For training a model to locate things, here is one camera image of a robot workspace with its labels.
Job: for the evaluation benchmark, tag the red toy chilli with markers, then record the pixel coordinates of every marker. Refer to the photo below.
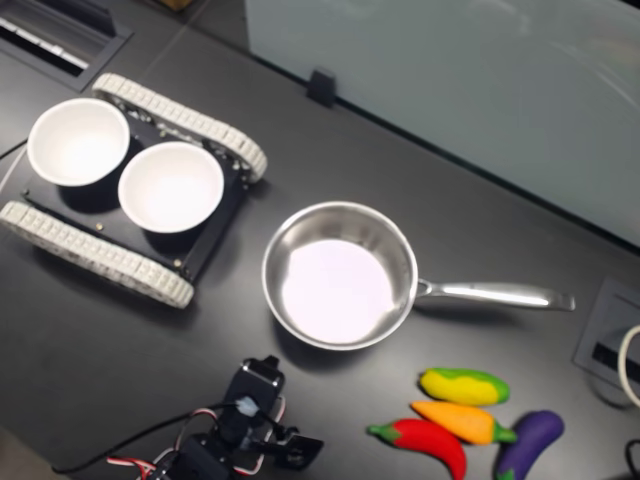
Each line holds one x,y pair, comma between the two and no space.
430,440

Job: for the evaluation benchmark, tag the pale grey putty lump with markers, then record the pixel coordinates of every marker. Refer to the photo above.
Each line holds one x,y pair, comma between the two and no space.
247,405

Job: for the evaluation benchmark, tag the yellow green toy corn cob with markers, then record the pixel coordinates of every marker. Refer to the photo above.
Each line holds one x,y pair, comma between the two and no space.
460,387

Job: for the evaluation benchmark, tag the orange toy carrot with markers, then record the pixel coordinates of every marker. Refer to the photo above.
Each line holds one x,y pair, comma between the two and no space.
460,420

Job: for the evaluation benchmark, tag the white bowl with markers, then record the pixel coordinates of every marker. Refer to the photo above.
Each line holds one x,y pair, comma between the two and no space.
77,142
170,187

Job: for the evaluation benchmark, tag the black vehicle with white tracks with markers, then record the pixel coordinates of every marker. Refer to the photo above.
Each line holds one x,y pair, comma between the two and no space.
75,245

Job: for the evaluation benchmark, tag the purple toy aubergine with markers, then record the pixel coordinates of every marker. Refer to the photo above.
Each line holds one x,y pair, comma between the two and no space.
535,435

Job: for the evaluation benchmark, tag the black partition clip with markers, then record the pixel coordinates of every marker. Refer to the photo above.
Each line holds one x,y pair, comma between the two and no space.
321,87

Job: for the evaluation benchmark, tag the frosted glass partition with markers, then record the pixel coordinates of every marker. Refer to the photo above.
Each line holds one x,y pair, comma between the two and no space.
475,85

